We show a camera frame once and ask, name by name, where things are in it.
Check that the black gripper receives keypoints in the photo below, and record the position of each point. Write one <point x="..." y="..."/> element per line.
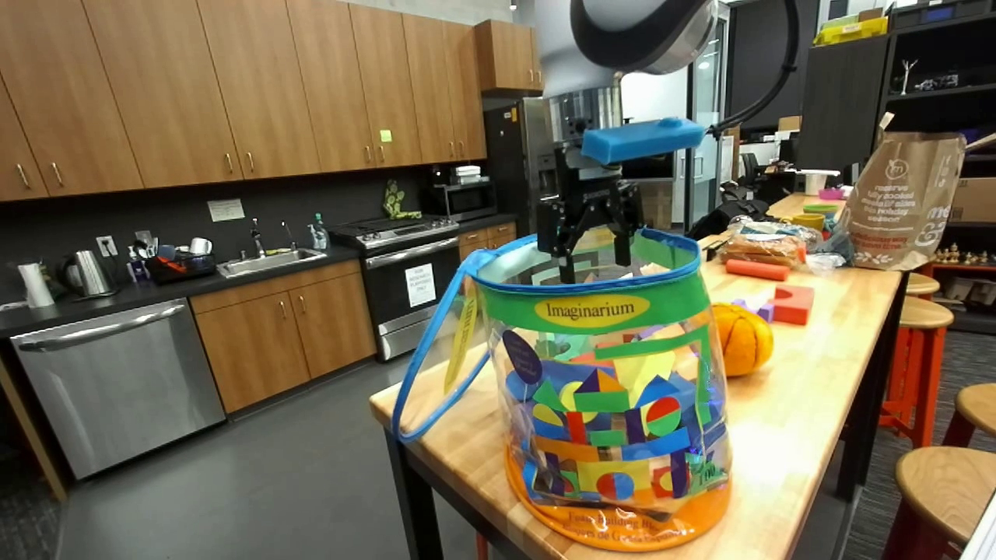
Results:
<point x="580" y="192"/>

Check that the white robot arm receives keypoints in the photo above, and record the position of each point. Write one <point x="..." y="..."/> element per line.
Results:
<point x="665" y="19"/>

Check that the clear toy bag green band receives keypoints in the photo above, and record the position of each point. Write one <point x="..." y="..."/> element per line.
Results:
<point x="610" y="414"/>

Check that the small purple arch block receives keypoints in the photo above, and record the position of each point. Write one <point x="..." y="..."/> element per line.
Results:
<point x="763" y="312"/>

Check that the red arch foam block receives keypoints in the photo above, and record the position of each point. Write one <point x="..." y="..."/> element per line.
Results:
<point x="794" y="302"/>

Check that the black refrigerator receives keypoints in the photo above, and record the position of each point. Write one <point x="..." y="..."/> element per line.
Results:
<point x="510" y="157"/>

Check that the black microwave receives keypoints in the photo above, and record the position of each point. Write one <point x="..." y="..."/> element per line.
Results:
<point x="464" y="197"/>

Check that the red foam cylinder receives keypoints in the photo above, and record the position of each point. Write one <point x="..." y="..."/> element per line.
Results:
<point x="754" y="269"/>

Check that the bagged bread loaf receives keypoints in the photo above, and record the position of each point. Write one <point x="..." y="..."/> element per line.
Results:
<point x="768" y="242"/>

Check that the orange plush basketball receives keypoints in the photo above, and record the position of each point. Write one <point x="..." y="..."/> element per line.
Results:
<point x="745" y="337"/>

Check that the stainless steel oven range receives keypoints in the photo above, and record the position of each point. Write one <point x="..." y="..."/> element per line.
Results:
<point x="409" y="291"/>

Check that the wooden cabinet above fridge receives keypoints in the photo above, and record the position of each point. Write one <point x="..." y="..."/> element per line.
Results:
<point x="510" y="57"/>

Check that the green plant figure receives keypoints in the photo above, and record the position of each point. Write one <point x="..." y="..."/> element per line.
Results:
<point x="398" y="200"/>

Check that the white bowl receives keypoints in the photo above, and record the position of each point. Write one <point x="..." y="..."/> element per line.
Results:
<point x="826" y="263"/>

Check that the soap bottle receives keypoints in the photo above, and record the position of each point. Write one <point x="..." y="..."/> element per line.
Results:
<point x="319" y="231"/>

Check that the steel kitchen sink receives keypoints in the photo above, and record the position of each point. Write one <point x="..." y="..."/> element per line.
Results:
<point x="269" y="263"/>

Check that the wooden base cabinets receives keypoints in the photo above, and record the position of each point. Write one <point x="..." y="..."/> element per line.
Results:
<point x="283" y="331"/>

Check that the yellow box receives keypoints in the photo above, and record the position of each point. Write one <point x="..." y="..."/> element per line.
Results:
<point x="850" y="28"/>

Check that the wooden stool orange legs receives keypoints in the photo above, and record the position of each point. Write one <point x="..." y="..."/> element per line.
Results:
<point x="920" y="352"/>

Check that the black shelving unit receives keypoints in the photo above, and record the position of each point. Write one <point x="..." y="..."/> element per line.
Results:
<point x="934" y="81"/>

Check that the dish rack with dishes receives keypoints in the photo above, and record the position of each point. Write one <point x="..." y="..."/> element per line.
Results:
<point x="174" y="261"/>

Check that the wooden stool red legs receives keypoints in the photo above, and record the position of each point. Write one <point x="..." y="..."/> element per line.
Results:
<point x="945" y="499"/>

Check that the stainless steel dishwasher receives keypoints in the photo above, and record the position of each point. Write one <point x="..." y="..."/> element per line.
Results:
<point x="120" y="389"/>

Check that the steel electric kettle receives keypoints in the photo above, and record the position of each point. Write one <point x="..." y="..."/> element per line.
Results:
<point x="90" y="273"/>

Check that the white paper towel roll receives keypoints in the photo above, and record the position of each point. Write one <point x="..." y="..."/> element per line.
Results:
<point x="35" y="284"/>

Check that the blue wrist camera cover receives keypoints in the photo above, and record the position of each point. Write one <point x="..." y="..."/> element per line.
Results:
<point x="644" y="137"/>

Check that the white wall sign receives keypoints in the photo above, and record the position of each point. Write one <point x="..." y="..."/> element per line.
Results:
<point x="227" y="210"/>

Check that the wooden wall cabinets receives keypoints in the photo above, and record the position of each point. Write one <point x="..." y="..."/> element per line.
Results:
<point x="207" y="94"/>

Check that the white wall outlet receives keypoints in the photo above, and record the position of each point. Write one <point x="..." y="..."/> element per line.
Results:
<point x="106" y="245"/>

